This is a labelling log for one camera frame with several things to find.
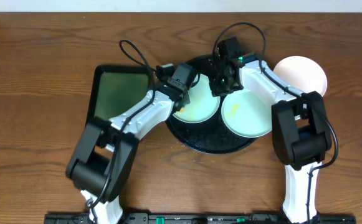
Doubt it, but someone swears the mint green plate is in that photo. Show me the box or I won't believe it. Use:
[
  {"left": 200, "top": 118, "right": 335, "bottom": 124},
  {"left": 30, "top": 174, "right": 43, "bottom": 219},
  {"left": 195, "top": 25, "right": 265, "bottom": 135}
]
[
  {"left": 221, "top": 89, "right": 274, "bottom": 138},
  {"left": 173, "top": 74, "right": 221, "bottom": 123}
]

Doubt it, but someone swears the mint green plate front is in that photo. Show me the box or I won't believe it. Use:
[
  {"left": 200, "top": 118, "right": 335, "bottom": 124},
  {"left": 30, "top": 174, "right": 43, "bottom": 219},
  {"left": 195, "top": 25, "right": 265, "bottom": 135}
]
[{"left": 221, "top": 89, "right": 274, "bottom": 138}]

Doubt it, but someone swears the pale pink plate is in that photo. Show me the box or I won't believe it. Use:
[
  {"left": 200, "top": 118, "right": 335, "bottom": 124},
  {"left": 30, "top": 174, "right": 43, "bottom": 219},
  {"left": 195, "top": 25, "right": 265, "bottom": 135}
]
[{"left": 274, "top": 56, "right": 328, "bottom": 96}]

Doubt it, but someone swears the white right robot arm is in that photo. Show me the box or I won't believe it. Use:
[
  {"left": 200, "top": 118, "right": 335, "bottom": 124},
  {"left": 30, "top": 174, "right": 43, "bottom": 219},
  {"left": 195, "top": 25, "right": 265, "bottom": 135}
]
[{"left": 209, "top": 37, "right": 337, "bottom": 223}]

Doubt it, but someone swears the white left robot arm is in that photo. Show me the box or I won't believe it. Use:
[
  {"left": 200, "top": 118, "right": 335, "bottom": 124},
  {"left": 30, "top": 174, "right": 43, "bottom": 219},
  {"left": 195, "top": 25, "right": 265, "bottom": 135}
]
[{"left": 65, "top": 63, "right": 200, "bottom": 223}]

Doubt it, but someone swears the round black serving tray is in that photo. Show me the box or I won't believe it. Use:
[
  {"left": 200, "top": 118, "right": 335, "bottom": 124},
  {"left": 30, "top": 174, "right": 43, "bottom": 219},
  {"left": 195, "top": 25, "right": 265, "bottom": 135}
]
[{"left": 164, "top": 55, "right": 259, "bottom": 155}]

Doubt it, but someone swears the black rectangular water tray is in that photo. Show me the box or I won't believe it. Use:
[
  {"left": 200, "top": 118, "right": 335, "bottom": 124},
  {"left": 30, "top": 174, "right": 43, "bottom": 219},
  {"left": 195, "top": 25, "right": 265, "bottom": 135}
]
[{"left": 86, "top": 64, "right": 149, "bottom": 121}]

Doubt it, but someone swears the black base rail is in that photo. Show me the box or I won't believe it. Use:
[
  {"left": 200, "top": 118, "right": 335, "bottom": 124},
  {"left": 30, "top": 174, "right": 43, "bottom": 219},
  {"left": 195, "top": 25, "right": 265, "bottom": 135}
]
[{"left": 44, "top": 213, "right": 356, "bottom": 224}]

